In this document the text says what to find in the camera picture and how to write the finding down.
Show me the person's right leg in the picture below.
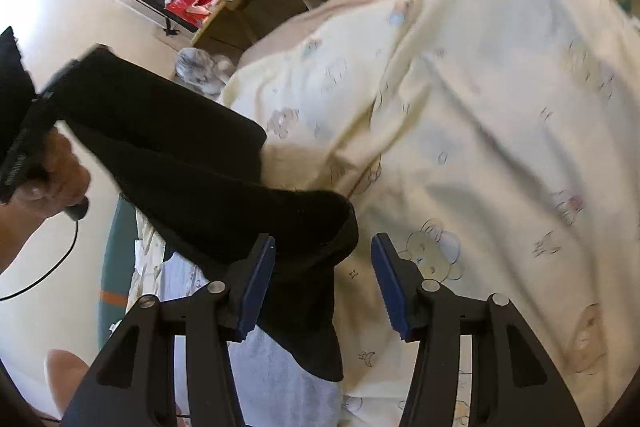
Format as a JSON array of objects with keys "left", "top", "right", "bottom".
[{"left": 45, "top": 349, "right": 101, "bottom": 418}]

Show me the person's left forearm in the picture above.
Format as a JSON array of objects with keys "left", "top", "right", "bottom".
[{"left": 0, "top": 204, "right": 47, "bottom": 277}]

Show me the black garment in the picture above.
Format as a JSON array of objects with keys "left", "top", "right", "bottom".
[{"left": 37, "top": 47, "right": 360, "bottom": 382}]

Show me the bear print duvet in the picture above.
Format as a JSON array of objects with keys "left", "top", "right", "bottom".
[{"left": 127, "top": 0, "right": 640, "bottom": 427}]

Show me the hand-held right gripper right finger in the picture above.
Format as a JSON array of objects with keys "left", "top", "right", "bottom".
[{"left": 371, "top": 232, "right": 586, "bottom": 427}]

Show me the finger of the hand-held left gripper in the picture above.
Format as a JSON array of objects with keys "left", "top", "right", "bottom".
[{"left": 36, "top": 57, "right": 83, "bottom": 120}]

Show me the person's left hand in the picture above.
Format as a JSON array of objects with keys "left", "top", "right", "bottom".
[{"left": 15, "top": 129, "right": 93, "bottom": 219}]

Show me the black cable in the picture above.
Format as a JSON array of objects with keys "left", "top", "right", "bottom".
[{"left": 0, "top": 207, "right": 81, "bottom": 300}]

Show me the red box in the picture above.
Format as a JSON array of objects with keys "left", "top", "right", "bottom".
[{"left": 165, "top": 0, "right": 221, "bottom": 28}]

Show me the grey tabby cat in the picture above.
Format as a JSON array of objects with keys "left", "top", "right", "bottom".
[{"left": 172, "top": 47, "right": 236, "bottom": 100}]

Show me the tan bed sheet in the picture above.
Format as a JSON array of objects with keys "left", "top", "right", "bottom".
[{"left": 235, "top": 0, "right": 551, "bottom": 68}]

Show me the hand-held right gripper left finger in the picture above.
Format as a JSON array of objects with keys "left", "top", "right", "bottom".
[{"left": 62, "top": 233, "right": 277, "bottom": 427}]

